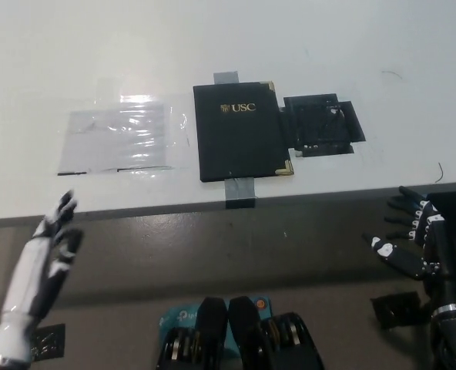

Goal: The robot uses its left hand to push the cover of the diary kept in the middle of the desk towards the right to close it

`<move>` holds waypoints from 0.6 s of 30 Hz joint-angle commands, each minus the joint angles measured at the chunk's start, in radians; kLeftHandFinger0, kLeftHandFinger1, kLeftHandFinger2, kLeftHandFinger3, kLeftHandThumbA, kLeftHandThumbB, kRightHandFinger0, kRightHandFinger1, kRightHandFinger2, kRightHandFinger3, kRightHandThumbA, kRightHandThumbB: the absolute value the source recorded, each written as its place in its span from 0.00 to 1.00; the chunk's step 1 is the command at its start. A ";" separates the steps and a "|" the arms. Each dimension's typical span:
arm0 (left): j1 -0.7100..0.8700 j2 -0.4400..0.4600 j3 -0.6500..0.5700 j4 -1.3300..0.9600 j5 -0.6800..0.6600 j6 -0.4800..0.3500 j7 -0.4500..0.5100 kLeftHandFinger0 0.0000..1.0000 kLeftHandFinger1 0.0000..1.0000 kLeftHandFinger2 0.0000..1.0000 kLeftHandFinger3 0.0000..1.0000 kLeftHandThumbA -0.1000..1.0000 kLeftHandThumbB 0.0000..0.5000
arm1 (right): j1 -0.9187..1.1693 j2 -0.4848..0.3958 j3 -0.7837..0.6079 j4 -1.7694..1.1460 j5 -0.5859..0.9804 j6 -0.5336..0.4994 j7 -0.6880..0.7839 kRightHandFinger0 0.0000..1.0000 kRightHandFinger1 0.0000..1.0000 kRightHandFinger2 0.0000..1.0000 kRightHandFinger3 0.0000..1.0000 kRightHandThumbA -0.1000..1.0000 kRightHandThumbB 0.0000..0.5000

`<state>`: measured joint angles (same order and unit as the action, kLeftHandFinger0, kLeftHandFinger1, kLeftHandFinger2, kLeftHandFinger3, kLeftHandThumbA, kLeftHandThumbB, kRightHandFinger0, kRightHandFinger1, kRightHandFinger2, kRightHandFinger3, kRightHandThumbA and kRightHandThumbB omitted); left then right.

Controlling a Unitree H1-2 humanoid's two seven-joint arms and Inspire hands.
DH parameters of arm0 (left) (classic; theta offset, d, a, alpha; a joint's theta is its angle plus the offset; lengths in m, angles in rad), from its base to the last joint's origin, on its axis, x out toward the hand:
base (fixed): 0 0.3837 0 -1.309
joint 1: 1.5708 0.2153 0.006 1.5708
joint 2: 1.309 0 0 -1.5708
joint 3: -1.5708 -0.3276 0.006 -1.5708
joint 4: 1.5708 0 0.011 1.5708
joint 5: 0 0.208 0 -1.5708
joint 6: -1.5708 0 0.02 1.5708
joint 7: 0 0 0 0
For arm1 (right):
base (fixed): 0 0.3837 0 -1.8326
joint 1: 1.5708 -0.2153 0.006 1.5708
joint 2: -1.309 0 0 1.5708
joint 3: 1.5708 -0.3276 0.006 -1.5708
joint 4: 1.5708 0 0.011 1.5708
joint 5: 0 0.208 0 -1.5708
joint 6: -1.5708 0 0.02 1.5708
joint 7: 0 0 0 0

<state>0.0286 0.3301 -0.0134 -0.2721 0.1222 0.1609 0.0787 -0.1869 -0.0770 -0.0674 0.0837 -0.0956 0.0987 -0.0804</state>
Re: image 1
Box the large black floor tape patch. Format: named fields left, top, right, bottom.
left=370, top=291, right=433, bottom=329

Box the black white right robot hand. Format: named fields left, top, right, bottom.
left=361, top=186, right=456, bottom=311

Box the clear plastic sheet over paper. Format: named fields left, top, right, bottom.
left=56, top=92, right=193, bottom=177

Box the grey duct tape strip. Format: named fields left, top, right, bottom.
left=213, top=72, right=257, bottom=210

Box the teal tp-link box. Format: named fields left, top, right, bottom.
left=158, top=294, right=271, bottom=352

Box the black tape patch with holes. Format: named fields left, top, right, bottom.
left=277, top=92, right=367, bottom=157

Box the small black floor tape patch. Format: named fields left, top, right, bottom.
left=30, top=323, right=66, bottom=362

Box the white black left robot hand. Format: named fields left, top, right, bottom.
left=0, top=188, right=85, bottom=366

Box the black diary with gold corners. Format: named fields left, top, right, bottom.
left=192, top=80, right=295, bottom=184

